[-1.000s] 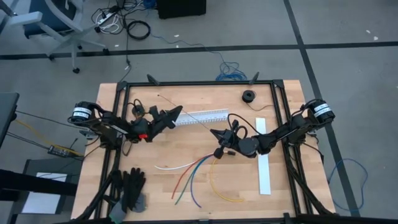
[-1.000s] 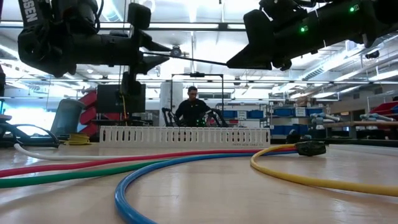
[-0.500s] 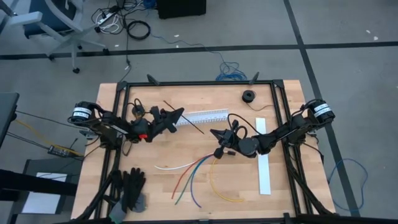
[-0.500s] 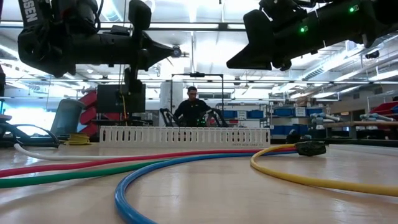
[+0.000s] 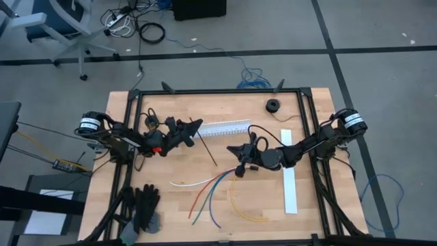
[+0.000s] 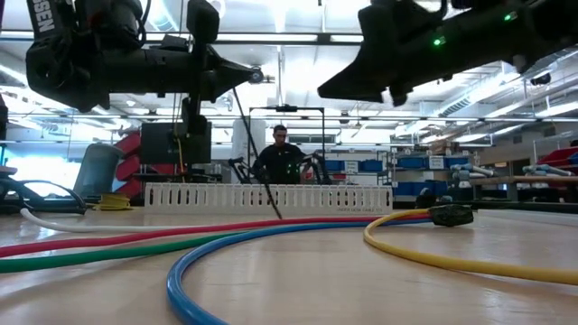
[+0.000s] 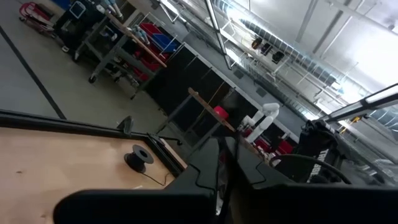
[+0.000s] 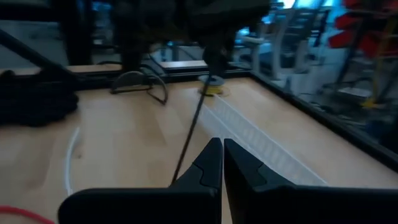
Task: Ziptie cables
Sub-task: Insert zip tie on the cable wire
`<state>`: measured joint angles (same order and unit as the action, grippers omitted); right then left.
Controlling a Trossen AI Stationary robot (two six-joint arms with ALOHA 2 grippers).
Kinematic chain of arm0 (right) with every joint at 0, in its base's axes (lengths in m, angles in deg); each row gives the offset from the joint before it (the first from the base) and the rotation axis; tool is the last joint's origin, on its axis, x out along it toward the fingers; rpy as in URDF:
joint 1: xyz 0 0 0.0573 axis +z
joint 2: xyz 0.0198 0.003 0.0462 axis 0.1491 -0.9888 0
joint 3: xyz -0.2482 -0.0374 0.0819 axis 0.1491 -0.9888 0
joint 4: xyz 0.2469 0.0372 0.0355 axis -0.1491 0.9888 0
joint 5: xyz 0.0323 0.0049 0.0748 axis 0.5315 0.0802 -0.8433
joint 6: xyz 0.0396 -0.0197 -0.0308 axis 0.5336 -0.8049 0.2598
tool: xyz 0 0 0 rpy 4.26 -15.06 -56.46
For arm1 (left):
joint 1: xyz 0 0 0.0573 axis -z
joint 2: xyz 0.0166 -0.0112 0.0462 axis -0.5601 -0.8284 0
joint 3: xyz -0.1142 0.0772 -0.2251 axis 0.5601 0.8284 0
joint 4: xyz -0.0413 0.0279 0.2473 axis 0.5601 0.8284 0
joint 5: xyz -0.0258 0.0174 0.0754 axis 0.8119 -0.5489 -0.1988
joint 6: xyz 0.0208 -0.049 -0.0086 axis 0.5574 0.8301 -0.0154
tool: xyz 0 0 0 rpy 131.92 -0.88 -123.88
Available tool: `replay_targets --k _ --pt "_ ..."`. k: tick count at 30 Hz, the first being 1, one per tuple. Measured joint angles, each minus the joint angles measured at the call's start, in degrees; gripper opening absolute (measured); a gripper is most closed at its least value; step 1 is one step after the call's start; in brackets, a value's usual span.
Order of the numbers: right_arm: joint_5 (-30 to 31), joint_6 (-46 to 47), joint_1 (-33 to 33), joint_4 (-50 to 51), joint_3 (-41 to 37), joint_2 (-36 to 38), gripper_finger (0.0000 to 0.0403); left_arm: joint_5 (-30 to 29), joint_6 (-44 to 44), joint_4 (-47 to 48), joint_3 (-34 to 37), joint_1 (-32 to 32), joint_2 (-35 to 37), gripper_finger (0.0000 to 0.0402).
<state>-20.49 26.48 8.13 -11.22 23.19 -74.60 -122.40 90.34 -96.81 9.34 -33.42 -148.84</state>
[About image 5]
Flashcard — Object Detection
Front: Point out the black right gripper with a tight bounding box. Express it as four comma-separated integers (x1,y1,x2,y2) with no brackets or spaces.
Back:
227,132,266,178

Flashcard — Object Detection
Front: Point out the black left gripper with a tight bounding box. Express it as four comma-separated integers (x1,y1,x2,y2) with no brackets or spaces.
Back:
147,116,204,157

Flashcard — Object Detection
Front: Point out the black zip tie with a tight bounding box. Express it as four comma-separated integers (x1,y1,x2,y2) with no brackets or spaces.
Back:
188,117,219,167

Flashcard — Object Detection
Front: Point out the bundle of coloured wires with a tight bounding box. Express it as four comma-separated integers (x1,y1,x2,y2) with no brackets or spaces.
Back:
191,169,237,226

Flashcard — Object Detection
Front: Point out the white raceway cover strip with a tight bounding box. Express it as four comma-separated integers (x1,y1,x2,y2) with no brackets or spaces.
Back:
280,128,298,215

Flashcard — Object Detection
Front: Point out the black work glove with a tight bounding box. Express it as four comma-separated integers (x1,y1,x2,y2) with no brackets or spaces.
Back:
119,186,141,246
133,183,162,235

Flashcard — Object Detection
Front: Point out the black computer case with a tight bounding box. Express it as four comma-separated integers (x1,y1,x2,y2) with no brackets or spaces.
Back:
171,0,227,22

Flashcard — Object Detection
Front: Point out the small black electronics box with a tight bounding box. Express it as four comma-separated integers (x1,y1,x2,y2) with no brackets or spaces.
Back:
51,159,85,174

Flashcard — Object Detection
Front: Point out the white power strip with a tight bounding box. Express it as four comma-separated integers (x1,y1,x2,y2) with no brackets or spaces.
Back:
105,12,128,29

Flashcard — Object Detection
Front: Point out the grey cabinet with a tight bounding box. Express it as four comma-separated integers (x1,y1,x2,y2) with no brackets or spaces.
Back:
13,174,94,246

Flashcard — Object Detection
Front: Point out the white paper sheet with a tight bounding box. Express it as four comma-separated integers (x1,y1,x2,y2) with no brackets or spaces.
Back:
23,189,74,236

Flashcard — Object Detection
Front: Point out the black flat crossbar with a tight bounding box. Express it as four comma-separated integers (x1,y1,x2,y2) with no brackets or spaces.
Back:
0,186,86,221

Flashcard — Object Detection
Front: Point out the grey office chair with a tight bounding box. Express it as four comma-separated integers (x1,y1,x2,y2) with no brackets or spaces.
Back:
0,0,121,82

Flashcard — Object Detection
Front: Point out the black side desk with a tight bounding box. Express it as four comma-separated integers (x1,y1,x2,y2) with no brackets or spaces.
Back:
0,101,22,165

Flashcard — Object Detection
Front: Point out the white slotted cable raceway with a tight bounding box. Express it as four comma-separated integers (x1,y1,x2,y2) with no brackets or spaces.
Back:
195,118,252,138

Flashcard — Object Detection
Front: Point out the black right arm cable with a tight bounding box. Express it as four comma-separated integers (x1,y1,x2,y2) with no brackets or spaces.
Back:
247,124,286,152

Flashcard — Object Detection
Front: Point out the yellow wire spool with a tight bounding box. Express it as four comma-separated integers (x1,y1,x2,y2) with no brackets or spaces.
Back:
144,114,160,131

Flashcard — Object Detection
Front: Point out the black aluminium frame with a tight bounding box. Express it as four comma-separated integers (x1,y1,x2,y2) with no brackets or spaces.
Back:
81,78,371,246

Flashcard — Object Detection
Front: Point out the blue floor cable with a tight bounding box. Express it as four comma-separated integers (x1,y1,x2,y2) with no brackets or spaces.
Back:
359,173,406,234
160,0,272,90

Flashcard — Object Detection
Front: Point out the black cable coil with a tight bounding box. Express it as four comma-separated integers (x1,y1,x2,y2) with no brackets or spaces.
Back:
139,22,167,45

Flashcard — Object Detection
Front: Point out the yellow floor cable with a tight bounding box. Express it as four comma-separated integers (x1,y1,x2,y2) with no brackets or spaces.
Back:
16,131,94,172

